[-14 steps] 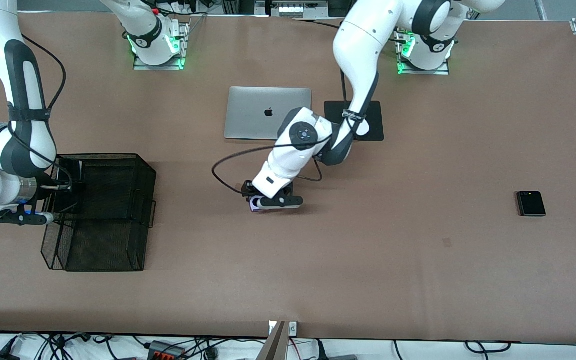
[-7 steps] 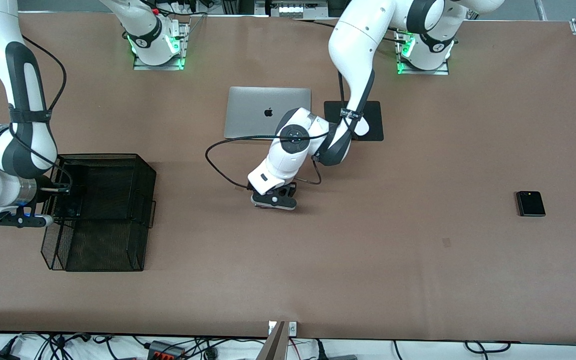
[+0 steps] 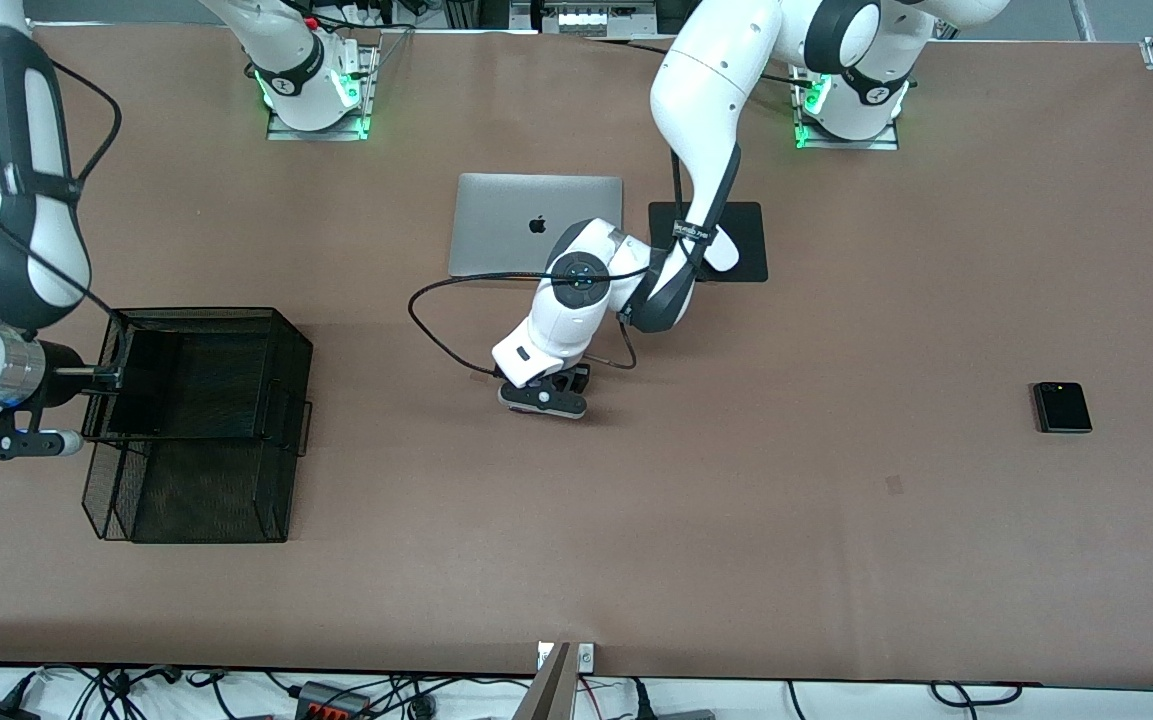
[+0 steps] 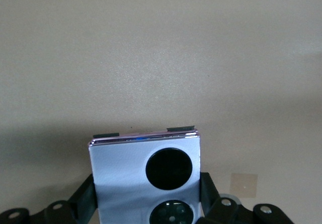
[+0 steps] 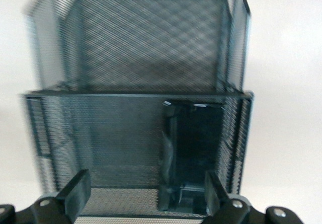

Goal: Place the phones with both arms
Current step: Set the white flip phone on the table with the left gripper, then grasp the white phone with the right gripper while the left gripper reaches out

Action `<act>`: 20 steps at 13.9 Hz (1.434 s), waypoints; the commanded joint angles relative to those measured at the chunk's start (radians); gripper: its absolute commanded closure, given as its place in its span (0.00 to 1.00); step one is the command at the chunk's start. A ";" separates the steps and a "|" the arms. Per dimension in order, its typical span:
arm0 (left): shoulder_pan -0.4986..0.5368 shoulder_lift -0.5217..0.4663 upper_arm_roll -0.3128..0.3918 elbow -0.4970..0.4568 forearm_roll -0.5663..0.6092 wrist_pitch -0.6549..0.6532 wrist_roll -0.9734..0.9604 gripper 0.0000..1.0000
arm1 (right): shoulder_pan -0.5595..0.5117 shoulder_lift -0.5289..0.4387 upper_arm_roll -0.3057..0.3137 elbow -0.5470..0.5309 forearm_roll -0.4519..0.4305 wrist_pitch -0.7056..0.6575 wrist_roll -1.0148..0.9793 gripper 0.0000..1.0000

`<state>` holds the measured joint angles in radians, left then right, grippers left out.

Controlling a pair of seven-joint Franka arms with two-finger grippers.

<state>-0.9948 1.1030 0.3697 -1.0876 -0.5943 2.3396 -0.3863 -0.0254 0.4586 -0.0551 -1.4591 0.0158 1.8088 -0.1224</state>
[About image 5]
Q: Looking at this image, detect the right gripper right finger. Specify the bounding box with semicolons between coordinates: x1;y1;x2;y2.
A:
205;171;302;224

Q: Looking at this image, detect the black mesh two-tier tray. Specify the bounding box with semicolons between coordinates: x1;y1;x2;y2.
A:
19;0;255;221

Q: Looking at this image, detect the long black smartphone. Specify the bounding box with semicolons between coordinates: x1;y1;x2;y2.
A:
158;99;227;213

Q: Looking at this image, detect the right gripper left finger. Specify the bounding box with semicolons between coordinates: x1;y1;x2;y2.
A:
0;169;92;224

